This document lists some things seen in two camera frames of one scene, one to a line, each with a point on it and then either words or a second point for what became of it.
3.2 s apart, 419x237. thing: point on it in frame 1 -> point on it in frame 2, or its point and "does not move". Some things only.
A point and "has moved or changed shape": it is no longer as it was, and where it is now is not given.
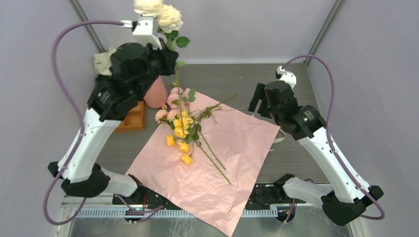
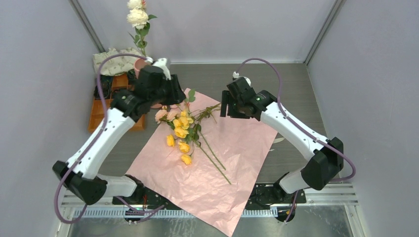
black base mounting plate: (144, 197) does not move
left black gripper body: (159, 63) -> (168, 94)
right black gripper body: (265, 109) -> (234, 108)
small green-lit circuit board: (132, 212) does not move
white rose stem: (169, 19) has moved or changed shape
